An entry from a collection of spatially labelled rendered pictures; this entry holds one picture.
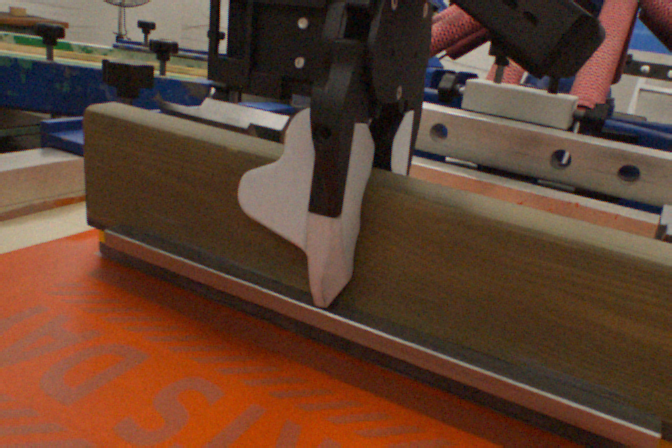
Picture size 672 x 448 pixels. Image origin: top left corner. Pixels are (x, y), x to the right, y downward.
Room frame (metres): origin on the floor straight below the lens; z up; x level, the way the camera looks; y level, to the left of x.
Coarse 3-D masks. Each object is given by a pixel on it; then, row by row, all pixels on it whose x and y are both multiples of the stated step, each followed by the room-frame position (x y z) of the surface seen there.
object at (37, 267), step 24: (72, 240) 0.36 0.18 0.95; (96, 240) 0.37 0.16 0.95; (0, 264) 0.31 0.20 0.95; (24, 264) 0.32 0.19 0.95; (48, 264) 0.32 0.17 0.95; (72, 264) 0.33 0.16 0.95; (96, 264) 0.33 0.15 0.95; (0, 288) 0.28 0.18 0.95; (24, 288) 0.29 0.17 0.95; (240, 312) 0.30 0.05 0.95
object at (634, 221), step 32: (0, 160) 0.40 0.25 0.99; (32, 160) 0.41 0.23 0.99; (64, 160) 0.43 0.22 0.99; (416, 160) 0.63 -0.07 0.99; (0, 192) 0.38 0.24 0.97; (32, 192) 0.40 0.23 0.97; (64, 192) 0.43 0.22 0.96; (480, 192) 0.58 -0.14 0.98; (512, 192) 0.57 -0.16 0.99; (544, 192) 0.57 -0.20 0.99; (608, 224) 0.53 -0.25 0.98; (640, 224) 0.52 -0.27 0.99
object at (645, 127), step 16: (432, 80) 1.43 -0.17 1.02; (464, 80) 1.49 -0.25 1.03; (432, 96) 1.16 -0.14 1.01; (624, 128) 1.08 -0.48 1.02; (640, 128) 1.08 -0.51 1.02; (656, 128) 1.22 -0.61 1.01; (640, 144) 1.05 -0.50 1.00; (656, 144) 1.02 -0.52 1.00; (560, 160) 0.88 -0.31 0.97; (528, 176) 0.89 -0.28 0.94
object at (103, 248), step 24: (144, 264) 0.33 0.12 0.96; (192, 288) 0.32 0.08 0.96; (216, 288) 0.31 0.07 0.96; (264, 312) 0.29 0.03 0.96; (312, 336) 0.28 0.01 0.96; (336, 336) 0.28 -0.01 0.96; (384, 360) 0.26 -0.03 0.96; (432, 384) 0.25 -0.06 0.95; (456, 384) 0.25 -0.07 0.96; (504, 408) 0.24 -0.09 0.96; (528, 408) 0.23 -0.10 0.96; (576, 432) 0.23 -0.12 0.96
